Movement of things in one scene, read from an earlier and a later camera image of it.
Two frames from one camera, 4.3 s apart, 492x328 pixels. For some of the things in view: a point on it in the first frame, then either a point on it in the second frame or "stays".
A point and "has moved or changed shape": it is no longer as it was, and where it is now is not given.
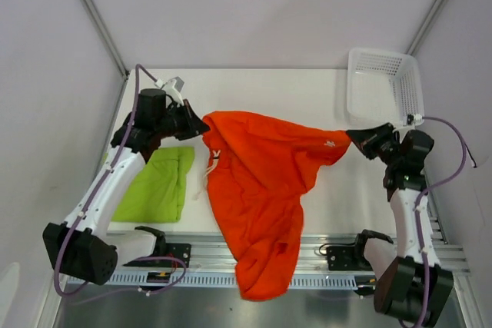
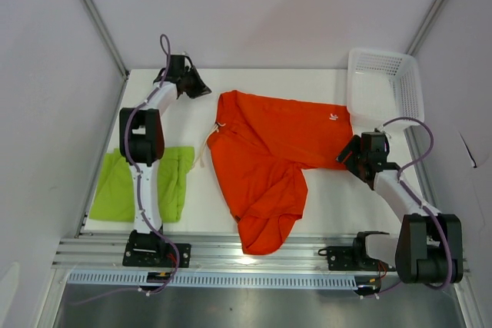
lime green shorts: x=157 y=193 stays
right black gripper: x=367 y=138 → x=354 y=145
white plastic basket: x=383 y=87 stays
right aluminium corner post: x=439 y=5 stays
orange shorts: x=258 y=172 has moved or changed shape
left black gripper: x=194 y=125 → x=201 y=88
